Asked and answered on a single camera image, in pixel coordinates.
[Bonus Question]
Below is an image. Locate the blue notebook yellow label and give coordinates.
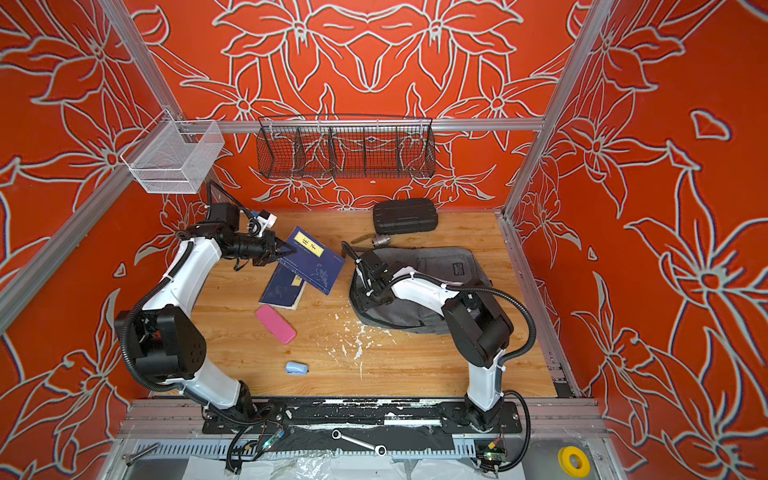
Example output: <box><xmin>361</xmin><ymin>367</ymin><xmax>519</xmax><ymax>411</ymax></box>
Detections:
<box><xmin>279</xmin><ymin>226</ymin><xmax>345</xmax><ymax>296</ymax></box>

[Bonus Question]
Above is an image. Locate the grey student backpack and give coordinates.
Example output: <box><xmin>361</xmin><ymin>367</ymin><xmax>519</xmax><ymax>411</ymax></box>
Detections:
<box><xmin>349</xmin><ymin>247</ymin><xmax>492</xmax><ymax>335</ymax></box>

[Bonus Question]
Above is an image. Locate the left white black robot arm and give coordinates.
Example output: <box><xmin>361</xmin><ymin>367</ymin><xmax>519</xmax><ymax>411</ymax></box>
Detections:
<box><xmin>115</xmin><ymin>192</ymin><xmax>296</xmax><ymax>426</ymax></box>

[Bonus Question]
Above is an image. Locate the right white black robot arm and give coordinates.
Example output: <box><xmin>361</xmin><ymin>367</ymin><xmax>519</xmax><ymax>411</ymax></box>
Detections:
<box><xmin>342</xmin><ymin>243</ymin><xmax>536</xmax><ymax>432</ymax></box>

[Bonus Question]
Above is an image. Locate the small metal hand tool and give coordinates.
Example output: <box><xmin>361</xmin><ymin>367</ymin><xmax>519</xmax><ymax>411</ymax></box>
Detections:
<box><xmin>352</xmin><ymin>233</ymin><xmax>392</xmax><ymax>248</ymax></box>

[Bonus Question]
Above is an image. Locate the pink pencil case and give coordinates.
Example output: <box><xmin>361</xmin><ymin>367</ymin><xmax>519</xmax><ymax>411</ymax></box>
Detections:
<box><xmin>255</xmin><ymin>305</ymin><xmax>297</xmax><ymax>345</ymax></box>

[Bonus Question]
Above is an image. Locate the black hard case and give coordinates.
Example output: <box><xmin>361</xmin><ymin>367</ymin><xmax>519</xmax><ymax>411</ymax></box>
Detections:
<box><xmin>373</xmin><ymin>198</ymin><xmax>439</xmax><ymax>235</ymax></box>

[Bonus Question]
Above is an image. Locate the light blue stapler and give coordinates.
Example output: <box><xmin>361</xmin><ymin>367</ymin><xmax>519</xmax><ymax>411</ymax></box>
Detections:
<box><xmin>285</xmin><ymin>361</ymin><xmax>309</xmax><ymax>376</ymax></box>

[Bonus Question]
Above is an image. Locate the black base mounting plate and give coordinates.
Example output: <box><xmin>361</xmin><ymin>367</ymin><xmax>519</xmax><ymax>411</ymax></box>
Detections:
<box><xmin>202</xmin><ymin>395</ymin><xmax>523</xmax><ymax>436</ymax></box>

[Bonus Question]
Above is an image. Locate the silver combination wrench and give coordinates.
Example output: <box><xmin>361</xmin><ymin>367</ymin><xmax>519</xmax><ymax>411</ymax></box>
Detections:
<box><xmin>331</xmin><ymin>429</ymin><xmax>388</xmax><ymax>456</ymax></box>

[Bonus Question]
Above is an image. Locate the yellow tape roll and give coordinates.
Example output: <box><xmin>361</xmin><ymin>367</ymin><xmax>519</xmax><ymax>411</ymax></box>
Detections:
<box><xmin>558</xmin><ymin>446</ymin><xmax>591</xmax><ymax>479</ymax></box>

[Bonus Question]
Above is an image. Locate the black wire wall basket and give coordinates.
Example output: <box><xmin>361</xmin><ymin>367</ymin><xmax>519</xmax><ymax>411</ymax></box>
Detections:
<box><xmin>256</xmin><ymin>114</ymin><xmax>437</xmax><ymax>179</ymax></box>

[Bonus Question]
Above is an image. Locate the white wire wall basket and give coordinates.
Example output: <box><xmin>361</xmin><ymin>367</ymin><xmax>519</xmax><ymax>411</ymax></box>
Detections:
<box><xmin>120</xmin><ymin>119</ymin><xmax>224</xmax><ymax>195</ymax></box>

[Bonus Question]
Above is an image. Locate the grey bolt on frame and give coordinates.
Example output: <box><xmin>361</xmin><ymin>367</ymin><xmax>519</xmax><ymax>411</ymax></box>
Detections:
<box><xmin>123</xmin><ymin>442</ymin><xmax>161</xmax><ymax>467</ymax></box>

